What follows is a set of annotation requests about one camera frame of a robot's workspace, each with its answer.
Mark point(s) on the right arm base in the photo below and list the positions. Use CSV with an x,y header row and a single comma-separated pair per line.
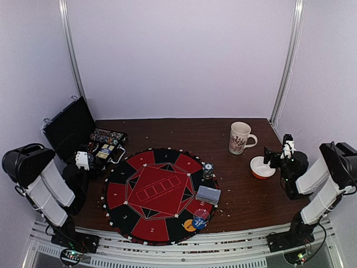
x,y
286,240

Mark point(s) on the blue small blind button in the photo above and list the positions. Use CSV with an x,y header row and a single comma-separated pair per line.
x,y
199,223

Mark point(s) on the right aluminium frame post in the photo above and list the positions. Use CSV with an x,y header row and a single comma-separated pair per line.
x,y
288,65

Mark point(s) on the aluminium frame post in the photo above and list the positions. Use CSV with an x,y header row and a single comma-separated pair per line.
x,y
288,65
70,47

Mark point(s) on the deck of blue cards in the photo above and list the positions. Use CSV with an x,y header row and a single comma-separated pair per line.
x,y
208,195

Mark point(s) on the black poker set case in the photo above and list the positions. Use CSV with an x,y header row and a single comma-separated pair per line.
x,y
69,132

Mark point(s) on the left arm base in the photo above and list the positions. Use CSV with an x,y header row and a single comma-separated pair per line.
x,y
86,243

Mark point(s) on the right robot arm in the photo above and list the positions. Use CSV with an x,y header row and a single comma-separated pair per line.
x,y
331,177

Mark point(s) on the front aluminium rail frame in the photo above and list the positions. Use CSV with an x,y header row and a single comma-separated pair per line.
x,y
247,248

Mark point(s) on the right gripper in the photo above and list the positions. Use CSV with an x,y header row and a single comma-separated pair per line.
x,y
269,156

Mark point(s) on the white and orange bowl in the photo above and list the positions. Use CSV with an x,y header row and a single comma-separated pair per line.
x,y
259,169

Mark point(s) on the left aluminium frame post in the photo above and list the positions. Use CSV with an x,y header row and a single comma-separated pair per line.
x,y
70,47

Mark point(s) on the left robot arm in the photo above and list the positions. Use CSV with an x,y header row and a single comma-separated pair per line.
x,y
57,196

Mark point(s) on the orange big blind button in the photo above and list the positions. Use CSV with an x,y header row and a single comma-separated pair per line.
x,y
188,225

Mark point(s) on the Texas Hold'em card box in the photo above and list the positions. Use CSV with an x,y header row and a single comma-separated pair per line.
x,y
105,151

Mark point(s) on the floral ceramic mug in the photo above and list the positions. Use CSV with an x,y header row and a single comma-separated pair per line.
x,y
241,138

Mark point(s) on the poker chips row in case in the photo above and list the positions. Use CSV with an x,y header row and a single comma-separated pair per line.
x,y
106,136

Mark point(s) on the round poker table mat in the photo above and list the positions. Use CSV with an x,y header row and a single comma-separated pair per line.
x,y
149,195

